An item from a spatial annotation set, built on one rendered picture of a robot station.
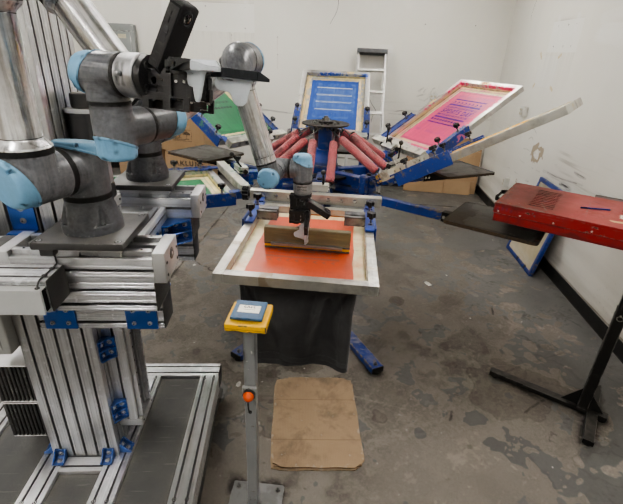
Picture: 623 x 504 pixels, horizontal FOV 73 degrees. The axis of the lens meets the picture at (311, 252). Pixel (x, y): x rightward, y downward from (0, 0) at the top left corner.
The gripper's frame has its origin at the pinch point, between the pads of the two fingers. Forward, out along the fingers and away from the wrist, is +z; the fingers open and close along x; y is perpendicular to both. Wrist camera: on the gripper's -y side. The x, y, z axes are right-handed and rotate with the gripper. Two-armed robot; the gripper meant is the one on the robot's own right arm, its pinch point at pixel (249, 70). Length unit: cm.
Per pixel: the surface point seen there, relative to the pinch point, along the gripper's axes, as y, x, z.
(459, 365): 144, -186, 48
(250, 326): 68, -39, -18
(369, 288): 60, -71, 9
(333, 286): 61, -68, -3
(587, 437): 144, -153, 111
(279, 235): 54, -90, -35
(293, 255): 61, -88, -27
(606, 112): -15, -319, 111
